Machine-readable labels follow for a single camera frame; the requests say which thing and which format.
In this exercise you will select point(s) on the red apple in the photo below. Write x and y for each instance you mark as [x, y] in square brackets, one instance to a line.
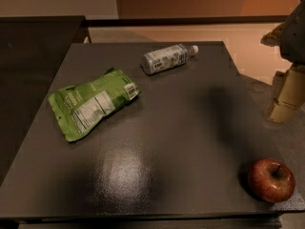
[271, 180]

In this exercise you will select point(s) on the green snack pouch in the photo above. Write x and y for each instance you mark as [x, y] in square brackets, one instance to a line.
[79, 108]

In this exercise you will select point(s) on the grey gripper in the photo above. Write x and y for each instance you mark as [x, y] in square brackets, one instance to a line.
[294, 37]

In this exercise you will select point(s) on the plastic water bottle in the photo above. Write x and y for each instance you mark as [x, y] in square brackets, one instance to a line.
[167, 58]

